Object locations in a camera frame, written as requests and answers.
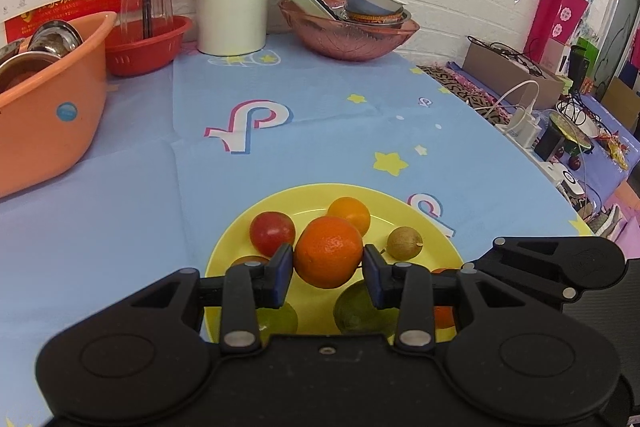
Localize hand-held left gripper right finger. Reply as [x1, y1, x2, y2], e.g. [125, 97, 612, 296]
[362, 244, 531, 353]

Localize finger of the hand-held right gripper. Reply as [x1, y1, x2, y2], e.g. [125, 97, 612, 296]
[475, 235, 579, 303]

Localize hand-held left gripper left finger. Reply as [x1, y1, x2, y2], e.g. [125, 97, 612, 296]
[131, 243, 294, 354]

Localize large green fruit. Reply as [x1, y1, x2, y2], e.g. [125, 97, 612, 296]
[333, 281, 401, 336]

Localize green tomato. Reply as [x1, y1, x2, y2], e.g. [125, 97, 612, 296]
[256, 302, 299, 336]

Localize small greenish brown fruit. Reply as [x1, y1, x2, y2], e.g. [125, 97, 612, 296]
[386, 227, 424, 261]

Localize bright red tomato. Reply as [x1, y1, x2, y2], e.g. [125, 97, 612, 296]
[249, 212, 297, 258]

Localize dark orange with stem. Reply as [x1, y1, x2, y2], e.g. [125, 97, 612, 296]
[293, 216, 364, 290]

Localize yellow plastic plate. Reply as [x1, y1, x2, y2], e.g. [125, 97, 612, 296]
[204, 183, 466, 343]

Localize large dimpled tangerine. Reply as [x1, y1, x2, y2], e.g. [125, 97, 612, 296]
[429, 268, 463, 343]

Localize white round device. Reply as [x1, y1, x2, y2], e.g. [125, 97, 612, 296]
[550, 162, 586, 198]

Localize white power strip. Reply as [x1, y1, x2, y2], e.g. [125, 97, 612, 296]
[495, 122, 568, 180]

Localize black box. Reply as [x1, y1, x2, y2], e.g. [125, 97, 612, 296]
[534, 123, 566, 162]

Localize round green dish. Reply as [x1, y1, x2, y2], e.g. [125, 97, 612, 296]
[549, 113, 595, 155]

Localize white charger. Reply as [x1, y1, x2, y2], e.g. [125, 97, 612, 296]
[510, 109, 544, 148]

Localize blue printed tablecloth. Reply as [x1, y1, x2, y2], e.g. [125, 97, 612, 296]
[0, 32, 596, 427]

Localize brown patterned cloth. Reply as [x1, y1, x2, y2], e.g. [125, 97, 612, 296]
[417, 62, 512, 124]

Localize cardboard box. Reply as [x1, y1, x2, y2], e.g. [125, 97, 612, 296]
[462, 42, 566, 110]

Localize green bag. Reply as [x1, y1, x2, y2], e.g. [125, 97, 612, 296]
[575, 36, 601, 68]

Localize pink glass bowl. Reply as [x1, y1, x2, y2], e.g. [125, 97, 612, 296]
[278, 0, 421, 60]

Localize pink gift bag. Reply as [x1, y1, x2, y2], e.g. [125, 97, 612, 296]
[525, 0, 591, 68]

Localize red plastic basket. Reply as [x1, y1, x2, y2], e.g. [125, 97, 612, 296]
[105, 14, 194, 78]

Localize orange plastic basin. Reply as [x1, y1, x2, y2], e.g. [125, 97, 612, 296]
[0, 11, 118, 198]

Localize metal bowls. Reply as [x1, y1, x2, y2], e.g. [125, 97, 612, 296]
[0, 51, 57, 94]

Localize red printed paper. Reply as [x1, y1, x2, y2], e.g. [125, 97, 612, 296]
[4, 0, 126, 44]

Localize white cable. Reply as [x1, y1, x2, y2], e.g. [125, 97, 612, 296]
[492, 79, 541, 124]

